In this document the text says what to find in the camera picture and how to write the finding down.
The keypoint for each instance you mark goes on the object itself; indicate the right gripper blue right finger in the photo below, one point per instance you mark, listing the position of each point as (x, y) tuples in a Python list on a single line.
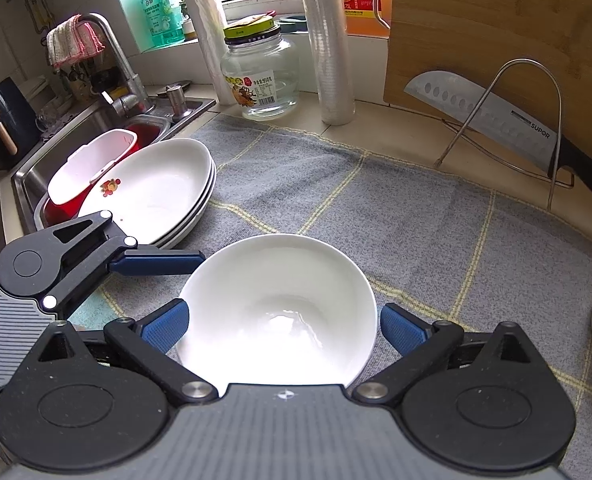
[(402, 329)]

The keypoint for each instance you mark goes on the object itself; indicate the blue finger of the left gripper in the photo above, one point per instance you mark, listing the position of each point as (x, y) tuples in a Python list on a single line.
[(148, 262)]

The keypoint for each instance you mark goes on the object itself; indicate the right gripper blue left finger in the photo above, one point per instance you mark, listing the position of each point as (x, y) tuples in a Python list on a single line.
[(164, 327)]

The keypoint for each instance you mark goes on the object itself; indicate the white fruit plate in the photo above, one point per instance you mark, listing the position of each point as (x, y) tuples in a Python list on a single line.
[(151, 191), (196, 214)]

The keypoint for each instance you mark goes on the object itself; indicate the large white floral bowl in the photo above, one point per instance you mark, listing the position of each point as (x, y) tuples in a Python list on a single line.
[(278, 309)]

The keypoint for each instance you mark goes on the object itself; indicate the steel kitchen faucet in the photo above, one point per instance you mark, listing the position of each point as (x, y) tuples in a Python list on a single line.
[(136, 101)]

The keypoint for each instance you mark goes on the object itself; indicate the grey blue checkered towel mat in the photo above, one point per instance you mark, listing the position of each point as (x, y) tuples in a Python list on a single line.
[(436, 245)]

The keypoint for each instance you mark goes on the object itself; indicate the white colander basket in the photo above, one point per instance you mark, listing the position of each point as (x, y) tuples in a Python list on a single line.
[(89, 162)]

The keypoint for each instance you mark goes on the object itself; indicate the stainless steel sink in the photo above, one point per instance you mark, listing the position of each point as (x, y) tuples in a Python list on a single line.
[(30, 179)]

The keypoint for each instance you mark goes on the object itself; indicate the steel soap dispenser pump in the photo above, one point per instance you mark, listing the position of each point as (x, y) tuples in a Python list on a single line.
[(175, 95)]

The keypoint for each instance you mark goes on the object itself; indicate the black air fryer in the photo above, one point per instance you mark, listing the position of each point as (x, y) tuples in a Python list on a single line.
[(19, 133)]

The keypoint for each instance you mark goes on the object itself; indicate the glass jar yellow lid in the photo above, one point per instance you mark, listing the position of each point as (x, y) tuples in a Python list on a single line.
[(261, 67)]

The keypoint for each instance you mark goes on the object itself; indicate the pink white dish cloth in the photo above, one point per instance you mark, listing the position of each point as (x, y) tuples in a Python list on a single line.
[(72, 41)]

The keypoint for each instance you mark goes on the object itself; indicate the small potted plant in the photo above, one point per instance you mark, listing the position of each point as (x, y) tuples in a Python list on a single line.
[(188, 28)]

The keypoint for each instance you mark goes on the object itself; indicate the short plastic bag roll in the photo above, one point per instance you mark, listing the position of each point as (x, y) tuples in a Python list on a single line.
[(209, 21)]

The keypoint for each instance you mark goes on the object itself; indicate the green dish soap bottle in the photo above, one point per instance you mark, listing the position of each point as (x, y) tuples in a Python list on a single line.
[(164, 22)]

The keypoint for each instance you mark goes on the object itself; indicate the bamboo cutting board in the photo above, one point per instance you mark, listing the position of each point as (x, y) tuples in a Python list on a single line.
[(537, 54)]

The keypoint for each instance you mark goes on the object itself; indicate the tall plastic wrap roll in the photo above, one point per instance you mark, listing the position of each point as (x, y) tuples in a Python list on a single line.
[(330, 53)]

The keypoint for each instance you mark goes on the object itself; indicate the kitchen knife black handle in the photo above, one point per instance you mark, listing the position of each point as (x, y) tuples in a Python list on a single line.
[(500, 121)]

